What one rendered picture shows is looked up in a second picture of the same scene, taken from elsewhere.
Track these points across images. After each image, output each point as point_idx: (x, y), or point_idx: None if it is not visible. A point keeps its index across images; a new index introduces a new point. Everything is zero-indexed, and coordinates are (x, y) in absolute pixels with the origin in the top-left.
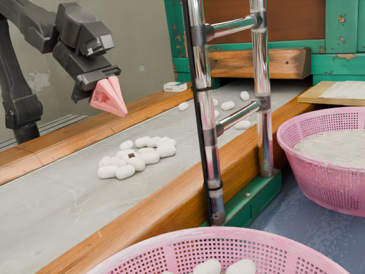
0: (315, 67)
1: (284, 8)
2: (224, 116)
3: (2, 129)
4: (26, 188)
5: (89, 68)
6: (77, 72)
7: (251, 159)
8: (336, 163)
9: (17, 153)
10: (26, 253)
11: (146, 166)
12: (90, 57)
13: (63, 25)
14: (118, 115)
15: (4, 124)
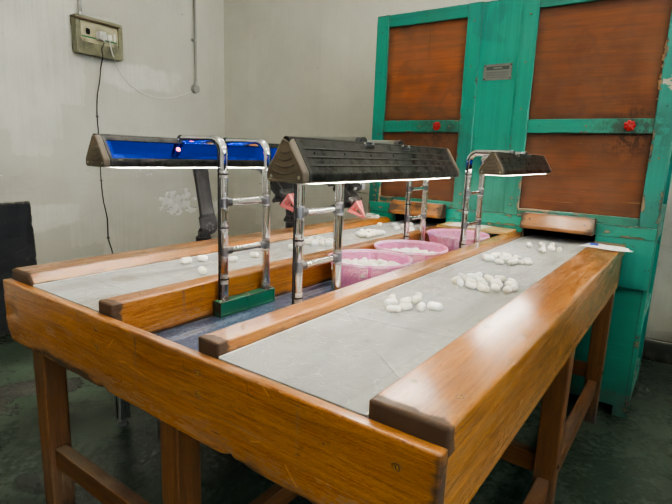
0: (447, 214)
1: (435, 184)
2: (401, 229)
3: (181, 243)
4: (328, 236)
5: (352, 195)
6: (347, 196)
7: (416, 237)
8: (445, 236)
9: (314, 226)
10: (349, 244)
11: (374, 236)
12: (353, 191)
13: None
14: (360, 217)
15: (183, 239)
